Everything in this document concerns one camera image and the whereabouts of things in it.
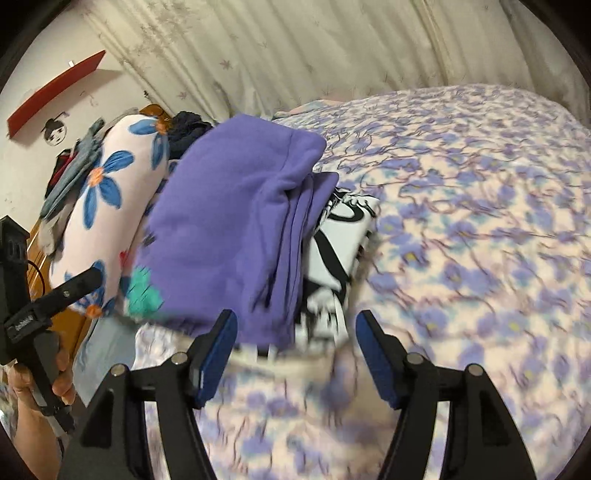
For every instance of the red wall shelf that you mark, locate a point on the red wall shelf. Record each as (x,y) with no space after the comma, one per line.
(55,92)

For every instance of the purple zip hoodie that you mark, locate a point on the purple zip hoodie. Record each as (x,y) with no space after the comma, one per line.
(221,221)

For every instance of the grey clothes pile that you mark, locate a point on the grey clothes pile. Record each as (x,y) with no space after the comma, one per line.
(74,180)

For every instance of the cream folded cloth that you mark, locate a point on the cream folded cloth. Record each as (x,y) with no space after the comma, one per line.
(295,362)

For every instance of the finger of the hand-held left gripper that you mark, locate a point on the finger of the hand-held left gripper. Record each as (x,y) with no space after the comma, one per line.
(74,290)

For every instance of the face wall sticker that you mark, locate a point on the face wall sticker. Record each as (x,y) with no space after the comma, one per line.
(56,134)

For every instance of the black white printed cloth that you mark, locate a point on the black white printed cloth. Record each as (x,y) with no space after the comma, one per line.
(341,240)

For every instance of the wooden headboard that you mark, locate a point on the wooden headboard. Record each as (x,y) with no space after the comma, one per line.
(74,332)

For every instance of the light blue bed sheet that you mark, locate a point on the light blue bed sheet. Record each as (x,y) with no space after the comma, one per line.
(106,346)

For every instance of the person's left hand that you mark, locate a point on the person's left hand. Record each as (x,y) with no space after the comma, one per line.
(64,378)

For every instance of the cream leaf print curtain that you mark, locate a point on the cream leaf print curtain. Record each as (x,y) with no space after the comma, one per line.
(300,46)

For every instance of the person's left forearm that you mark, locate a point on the person's left forearm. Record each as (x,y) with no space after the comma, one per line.
(37,443)

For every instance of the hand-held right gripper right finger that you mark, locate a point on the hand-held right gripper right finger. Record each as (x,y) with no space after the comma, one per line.
(371,360)

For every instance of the rolled blue flower blanket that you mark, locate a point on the rolled blue flower blanket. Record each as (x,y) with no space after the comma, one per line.
(115,194)

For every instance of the purple floral bed blanket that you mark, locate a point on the purple floral bed blanket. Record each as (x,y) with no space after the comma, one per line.
(461,207)

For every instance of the dark cloth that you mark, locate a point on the dark cloth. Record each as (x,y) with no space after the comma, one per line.
(187,127)

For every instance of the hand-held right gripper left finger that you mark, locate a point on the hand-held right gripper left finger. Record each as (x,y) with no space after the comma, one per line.
(219,360)

